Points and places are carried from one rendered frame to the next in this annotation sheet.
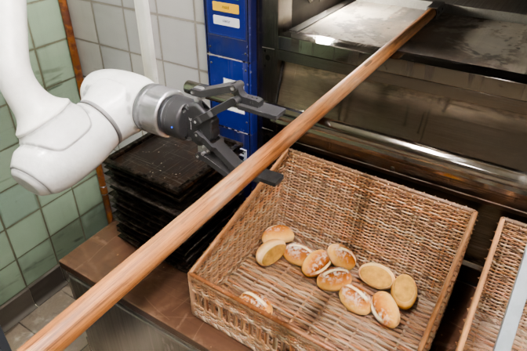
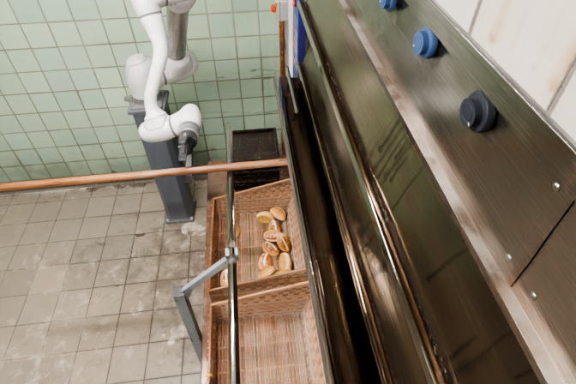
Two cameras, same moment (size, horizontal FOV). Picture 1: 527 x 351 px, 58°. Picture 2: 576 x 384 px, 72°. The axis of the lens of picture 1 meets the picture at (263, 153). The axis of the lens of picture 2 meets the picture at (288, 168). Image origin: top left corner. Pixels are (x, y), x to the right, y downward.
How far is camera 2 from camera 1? 140 cm
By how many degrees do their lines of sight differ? 42
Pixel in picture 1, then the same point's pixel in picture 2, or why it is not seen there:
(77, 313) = (86, 178)
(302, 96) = not seen: hidden behind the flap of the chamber
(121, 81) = (183, 115)
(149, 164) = (238, 145)
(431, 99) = not seen: hidden behind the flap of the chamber
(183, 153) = (256, 147)
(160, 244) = (117, 176)
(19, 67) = (148, 98)
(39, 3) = (269, 36)
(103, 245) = not seen: hidden behind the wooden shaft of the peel
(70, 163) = (150, 135)
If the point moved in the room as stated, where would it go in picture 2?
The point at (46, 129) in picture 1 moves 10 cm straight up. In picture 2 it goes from (147, 122) to (141, 103)
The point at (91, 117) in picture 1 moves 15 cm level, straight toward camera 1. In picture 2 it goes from (165, 123) to (141, 142)
